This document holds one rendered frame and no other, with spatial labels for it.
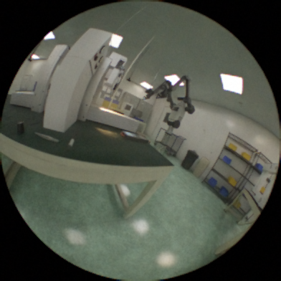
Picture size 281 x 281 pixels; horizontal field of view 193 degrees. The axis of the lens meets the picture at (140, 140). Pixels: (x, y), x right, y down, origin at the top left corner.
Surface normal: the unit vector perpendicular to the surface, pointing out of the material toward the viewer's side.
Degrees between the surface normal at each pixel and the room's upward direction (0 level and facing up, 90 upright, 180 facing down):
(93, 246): 0
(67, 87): 90
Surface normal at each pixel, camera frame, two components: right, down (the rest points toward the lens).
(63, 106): 0.45, 0.42
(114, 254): 0.40, -0.88
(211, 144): -0.80, -0.20
